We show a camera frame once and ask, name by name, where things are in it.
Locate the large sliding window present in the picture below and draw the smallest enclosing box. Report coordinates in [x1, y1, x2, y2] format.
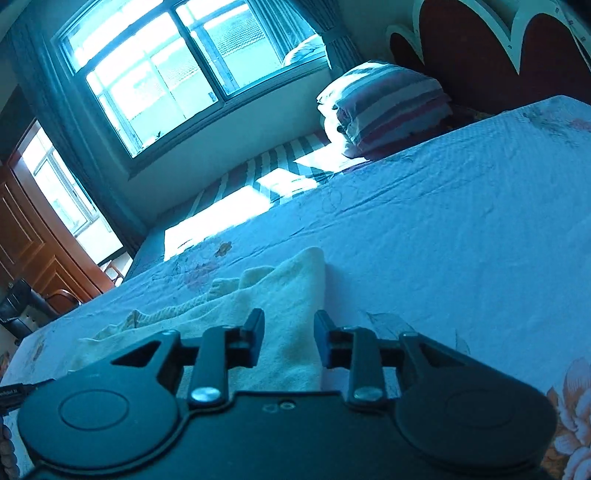
[51, 0, 329, 160]

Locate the floral bed sheet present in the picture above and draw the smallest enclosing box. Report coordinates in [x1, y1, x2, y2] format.
[0, 95, 591, 480]

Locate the cream knit sweater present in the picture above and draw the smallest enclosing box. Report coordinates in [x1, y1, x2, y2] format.
[69, 247, 328, 393]

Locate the striped pillow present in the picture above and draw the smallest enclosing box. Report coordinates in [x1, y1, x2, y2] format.
[316, 60, 454, 160]

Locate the red scalloped headboard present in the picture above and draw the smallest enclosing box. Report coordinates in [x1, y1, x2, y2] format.
[385, 0, 591, 116]

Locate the long grey curtain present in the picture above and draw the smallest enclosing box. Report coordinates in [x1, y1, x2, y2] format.
[9, 18, 149, 259]

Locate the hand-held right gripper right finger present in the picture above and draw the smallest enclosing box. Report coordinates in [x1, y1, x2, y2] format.
[314, 310, 468, 408]

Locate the striped bed sheet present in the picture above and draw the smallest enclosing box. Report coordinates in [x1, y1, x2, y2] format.
[124, 129, 368, 280]

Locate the grey window curtain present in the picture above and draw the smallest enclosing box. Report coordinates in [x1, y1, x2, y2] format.
[295, 0, 366, 83]

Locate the brown wooden cabinet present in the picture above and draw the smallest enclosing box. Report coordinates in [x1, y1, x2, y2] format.
[0, 161, 116, 308]

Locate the dark chair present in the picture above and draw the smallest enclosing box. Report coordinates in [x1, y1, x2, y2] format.
[0, 277, 83, 341]

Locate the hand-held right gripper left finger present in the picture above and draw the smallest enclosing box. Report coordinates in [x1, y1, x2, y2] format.
[111, 308, 266, 409]

